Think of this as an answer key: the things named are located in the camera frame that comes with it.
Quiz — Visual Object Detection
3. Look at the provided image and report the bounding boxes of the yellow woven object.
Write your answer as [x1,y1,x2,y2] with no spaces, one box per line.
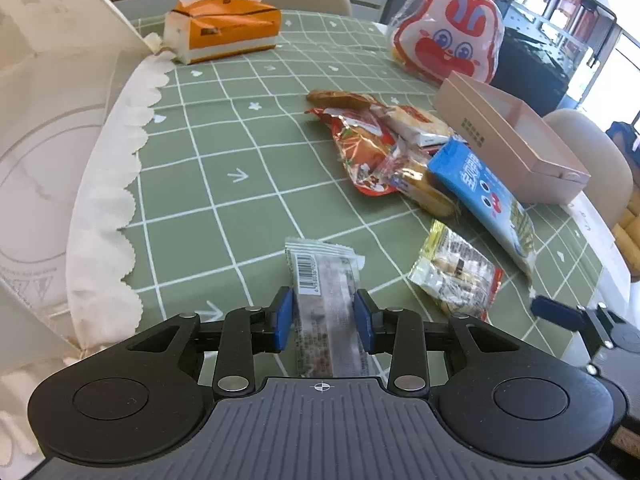
[611,206,640,282]

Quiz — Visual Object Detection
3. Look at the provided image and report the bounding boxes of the white red snack packet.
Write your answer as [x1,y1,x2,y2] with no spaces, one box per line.
[376,104,454,149]

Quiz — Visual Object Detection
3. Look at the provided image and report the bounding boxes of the pink cardboard box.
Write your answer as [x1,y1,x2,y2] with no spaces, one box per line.
[433,71,592,206]

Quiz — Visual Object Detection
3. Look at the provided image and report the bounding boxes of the clear snack bar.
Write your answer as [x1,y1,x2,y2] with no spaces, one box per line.
[285,237,370,378]

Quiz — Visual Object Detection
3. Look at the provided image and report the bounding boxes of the brown cookie clear packet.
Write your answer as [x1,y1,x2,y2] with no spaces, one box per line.
[306,89,377,110]

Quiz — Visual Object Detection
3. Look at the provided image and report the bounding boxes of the blue object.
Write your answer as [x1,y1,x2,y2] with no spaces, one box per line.
[606,121,640,163]

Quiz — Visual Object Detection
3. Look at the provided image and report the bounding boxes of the black fish tank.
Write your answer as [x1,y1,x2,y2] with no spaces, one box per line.
[480,0,623,113]

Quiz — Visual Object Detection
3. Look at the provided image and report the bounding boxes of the red white rabbit bag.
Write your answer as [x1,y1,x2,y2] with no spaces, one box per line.
[386,0,504,86]

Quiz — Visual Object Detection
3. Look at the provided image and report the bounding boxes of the orange tissue pack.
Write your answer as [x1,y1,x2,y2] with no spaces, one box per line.
[163,0,282,65]

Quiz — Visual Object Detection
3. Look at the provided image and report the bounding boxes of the yellow clear snack packet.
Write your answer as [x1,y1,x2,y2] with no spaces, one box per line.
[407,219,503,322]

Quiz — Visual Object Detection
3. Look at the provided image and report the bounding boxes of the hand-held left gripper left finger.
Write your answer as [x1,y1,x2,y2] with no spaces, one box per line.
[120,287,295,395]

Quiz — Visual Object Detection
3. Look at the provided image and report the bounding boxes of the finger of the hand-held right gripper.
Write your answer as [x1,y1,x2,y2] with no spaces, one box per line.
[531,296,615,351]

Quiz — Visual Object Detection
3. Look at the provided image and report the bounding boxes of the red foil snack packet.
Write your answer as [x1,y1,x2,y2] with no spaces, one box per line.
[309,106,402,196]

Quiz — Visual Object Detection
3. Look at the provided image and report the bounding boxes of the blue snack packet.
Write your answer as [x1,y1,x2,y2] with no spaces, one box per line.
[427,139,538,281]

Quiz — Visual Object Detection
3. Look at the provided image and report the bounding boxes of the white paper sheet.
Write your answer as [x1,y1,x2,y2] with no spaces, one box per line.
[567,191,633,301]

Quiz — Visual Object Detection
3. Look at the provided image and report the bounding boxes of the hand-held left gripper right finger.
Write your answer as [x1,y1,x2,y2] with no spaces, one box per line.
[352,289,527,395]

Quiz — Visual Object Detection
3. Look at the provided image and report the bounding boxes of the white paper bag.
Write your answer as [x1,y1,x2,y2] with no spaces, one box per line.
[0,0,163,68]

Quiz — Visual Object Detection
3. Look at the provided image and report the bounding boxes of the orange cake packet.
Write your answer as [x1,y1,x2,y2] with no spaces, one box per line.
[375,152,462,219]

